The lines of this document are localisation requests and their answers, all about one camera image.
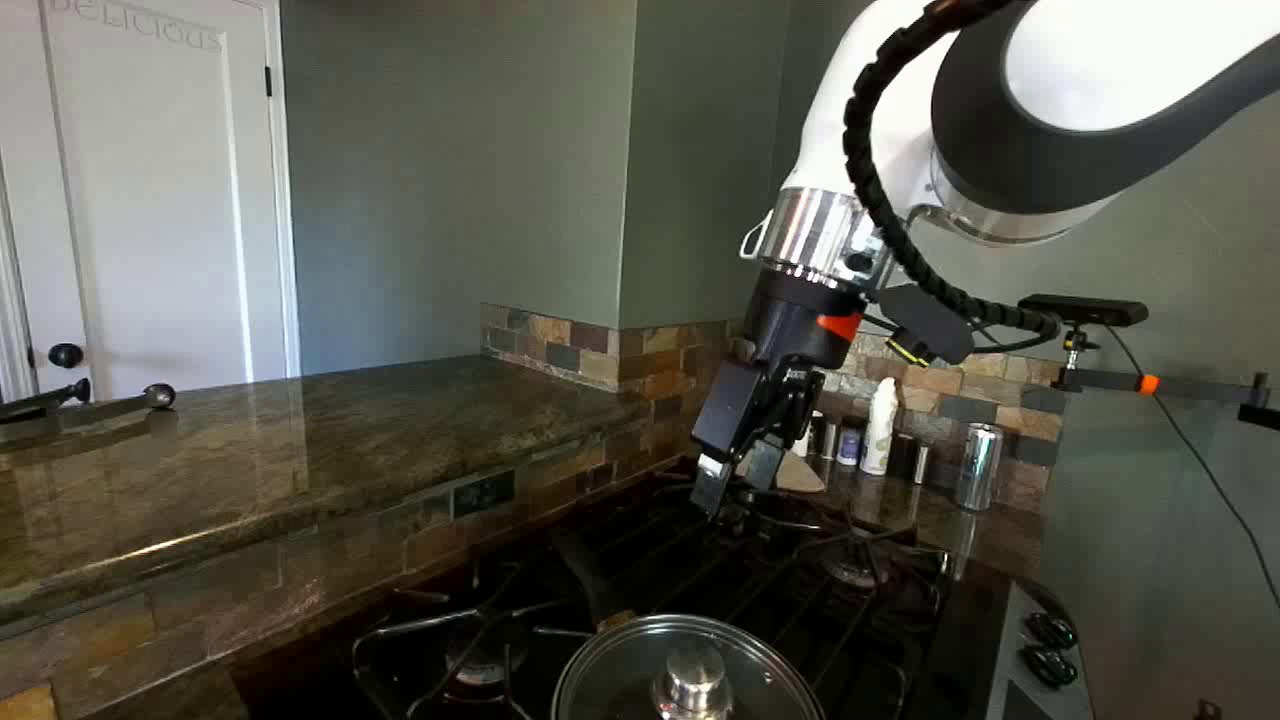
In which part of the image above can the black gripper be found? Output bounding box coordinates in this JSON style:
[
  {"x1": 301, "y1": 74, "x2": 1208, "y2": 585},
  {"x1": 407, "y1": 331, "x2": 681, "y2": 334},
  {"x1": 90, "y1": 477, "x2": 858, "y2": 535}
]
[{"x1": 690, "y1": 268, "x2": 871, "y2": 522}]

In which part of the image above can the glass lid with steel knob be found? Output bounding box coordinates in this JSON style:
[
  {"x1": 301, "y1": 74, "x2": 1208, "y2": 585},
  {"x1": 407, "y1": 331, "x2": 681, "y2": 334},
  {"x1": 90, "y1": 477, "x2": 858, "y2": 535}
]
[{"x1": 547, "y1": 608, "x2": 831, "y2": 720}]

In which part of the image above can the quilted pot holder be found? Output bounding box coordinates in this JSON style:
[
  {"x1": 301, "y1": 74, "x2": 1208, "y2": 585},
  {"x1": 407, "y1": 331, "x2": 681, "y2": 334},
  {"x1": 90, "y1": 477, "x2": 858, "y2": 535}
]
[{"x1": 772, "y1": 447, "x2": 831, "y2": 499}]

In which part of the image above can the grey small shaker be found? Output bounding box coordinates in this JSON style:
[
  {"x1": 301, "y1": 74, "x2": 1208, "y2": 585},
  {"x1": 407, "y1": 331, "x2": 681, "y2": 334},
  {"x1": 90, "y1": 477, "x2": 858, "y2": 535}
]
[{"x1": 810, "y1": 408, "x2": 840, "y2": 467}]

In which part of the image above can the purple small jar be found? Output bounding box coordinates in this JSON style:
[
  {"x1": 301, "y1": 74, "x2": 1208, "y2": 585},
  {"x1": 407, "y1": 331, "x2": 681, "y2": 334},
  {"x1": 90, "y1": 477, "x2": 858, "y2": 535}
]
[{"x1": 831, "y1": 418, "x2": 870, "y2": 470}]

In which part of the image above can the white plastic bottle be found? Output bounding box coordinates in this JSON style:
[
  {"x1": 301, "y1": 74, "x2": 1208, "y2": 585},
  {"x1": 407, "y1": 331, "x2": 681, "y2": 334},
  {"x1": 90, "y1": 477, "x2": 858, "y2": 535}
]
[{"x1": 858, "y1": 372, "x2": 909, "y2": 483}]

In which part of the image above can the black gas stove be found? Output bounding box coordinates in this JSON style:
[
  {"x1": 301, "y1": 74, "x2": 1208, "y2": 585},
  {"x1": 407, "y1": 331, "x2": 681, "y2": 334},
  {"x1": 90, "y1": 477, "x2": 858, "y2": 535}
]
[{"x1": 348, "y1": 455, "x2": 1102, "y2": 720}]

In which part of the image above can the dark small shaker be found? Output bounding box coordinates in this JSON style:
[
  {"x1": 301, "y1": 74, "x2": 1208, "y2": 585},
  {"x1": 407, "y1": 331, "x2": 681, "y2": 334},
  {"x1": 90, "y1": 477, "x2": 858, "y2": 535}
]
[{"x1": 890, "y1": 427, "x2": 935, "y2": 489}]

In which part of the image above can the silver drink can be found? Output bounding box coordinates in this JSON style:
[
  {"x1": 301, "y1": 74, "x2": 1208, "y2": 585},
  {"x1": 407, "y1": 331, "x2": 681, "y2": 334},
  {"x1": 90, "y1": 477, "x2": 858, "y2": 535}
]
[{"x1": 954, "y1": 418, "x2": 1008, "y2": 515}]

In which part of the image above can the black stove knob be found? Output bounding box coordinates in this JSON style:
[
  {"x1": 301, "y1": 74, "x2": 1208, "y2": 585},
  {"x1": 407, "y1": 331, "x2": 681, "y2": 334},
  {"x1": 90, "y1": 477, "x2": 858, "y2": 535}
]
[
  {"x1": 1021, "y1": 643, "x2": 1082, "y2": 692},
  {"x1": 1021, "y1": 608, "x2": 1082, "y2": 653}
]

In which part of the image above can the metal scoop with round head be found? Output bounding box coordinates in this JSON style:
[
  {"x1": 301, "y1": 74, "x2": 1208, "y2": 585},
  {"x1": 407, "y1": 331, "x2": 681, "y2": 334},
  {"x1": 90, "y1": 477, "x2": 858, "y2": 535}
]
[{"x1": 90, "y1": 380, "x2": 181, "y2": 417}]

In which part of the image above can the white panel door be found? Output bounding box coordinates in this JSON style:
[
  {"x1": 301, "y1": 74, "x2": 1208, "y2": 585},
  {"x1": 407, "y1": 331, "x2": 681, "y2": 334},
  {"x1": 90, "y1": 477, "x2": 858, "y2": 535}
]
[{"x1": 0, "y1": 0, "x2": 306, "y2": 403}]

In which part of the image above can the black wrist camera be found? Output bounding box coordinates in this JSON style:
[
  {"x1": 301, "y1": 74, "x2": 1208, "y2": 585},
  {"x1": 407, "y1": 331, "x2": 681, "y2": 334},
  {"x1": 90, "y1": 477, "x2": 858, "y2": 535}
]
[{"x1": 876, "y1": 278, "x2": 977, "y2": 368}]

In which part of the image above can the black segmented cable carrier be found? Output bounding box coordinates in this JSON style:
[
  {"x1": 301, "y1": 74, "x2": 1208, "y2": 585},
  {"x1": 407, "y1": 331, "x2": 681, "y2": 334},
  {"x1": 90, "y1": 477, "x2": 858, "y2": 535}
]
[{"x1": 840, "y1": 0, "x2": 1066, "y2": 338}]

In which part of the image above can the black bar camera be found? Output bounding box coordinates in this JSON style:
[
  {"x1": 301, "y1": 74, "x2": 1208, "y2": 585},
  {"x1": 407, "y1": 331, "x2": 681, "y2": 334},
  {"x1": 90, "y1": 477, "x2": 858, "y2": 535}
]
[{"x1": 1018, "y1": 291, "x2": 1152, "y2": 331}]

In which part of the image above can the thin black camera cable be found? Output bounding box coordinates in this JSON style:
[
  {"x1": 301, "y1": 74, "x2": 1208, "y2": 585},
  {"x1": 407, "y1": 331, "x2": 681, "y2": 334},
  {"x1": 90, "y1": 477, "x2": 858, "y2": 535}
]
[{"x1": 1106, "y1": 325, "x2": 1280, "y2": 612}]

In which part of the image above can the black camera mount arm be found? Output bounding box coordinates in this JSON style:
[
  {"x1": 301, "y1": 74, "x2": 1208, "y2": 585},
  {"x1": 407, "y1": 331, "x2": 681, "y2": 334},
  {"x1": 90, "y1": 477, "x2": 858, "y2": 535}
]
[{"x1": 1052, "y1": 319, "x2": 1280, "y2": 433}]

